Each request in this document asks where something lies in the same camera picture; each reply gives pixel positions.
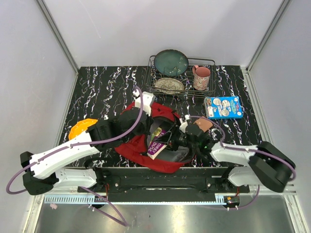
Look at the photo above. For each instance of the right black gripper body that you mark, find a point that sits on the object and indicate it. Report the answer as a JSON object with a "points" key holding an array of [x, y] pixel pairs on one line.
{"points": [[183, 140]]}

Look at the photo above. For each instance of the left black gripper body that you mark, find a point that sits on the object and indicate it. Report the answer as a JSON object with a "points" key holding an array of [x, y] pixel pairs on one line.
{"points": [[146, 128]]}

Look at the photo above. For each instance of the purple treehouse book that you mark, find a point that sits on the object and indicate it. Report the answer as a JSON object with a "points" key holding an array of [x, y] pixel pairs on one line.
{"points": [[155, 148]]}

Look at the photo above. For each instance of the red student backpack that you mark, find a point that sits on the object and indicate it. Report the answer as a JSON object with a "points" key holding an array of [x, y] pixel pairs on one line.
{"points": [[136, 149]]}

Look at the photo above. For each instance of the blue picture book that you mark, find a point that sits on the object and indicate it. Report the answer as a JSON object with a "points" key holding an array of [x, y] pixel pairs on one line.
{"points": [[223, 107]]}

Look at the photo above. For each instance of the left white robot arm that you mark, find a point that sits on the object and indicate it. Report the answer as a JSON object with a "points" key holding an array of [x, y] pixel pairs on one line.
{"points": [[46, 170]]}

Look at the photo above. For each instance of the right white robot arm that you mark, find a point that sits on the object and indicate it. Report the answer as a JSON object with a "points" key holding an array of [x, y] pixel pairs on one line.
{"points": [[253, 165]]}

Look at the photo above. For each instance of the pink leather wallet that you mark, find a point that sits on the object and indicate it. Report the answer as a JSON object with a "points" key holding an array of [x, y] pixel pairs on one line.
{"points": [[203, 124]]}

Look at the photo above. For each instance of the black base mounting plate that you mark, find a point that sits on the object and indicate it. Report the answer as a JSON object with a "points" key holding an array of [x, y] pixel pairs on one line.
{"points": [[201, 179]]}

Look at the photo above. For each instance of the speckled beige plate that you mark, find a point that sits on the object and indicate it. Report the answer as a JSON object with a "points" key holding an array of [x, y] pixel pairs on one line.
{"points": [[169, 85]]}

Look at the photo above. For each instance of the orange plastic plate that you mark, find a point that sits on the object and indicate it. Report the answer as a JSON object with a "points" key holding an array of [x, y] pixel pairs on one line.
{"points": [[80, 127]]}

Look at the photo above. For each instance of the pink patterned mug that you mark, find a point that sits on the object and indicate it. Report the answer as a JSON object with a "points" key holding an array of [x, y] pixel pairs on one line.
{"points": [[201, 77]]}

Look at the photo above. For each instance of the teal ceramic plate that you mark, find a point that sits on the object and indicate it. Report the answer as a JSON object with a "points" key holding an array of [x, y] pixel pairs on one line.
{"points": [[171, 62]]}

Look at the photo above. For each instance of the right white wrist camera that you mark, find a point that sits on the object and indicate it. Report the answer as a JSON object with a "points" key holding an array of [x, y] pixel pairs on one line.
{"points": [[184, 123]]}

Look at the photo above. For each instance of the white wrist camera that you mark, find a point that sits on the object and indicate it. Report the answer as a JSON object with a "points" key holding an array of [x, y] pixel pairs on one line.
{"points": [[184, 123], [147, 99]]}

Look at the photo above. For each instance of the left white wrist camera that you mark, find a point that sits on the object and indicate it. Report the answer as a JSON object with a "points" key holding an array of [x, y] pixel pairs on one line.
{"points": [[147, 99]]}

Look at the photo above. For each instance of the black wire dish rack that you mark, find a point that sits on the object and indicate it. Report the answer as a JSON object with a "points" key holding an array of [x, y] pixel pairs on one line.
{"points": [[186, 78]]}

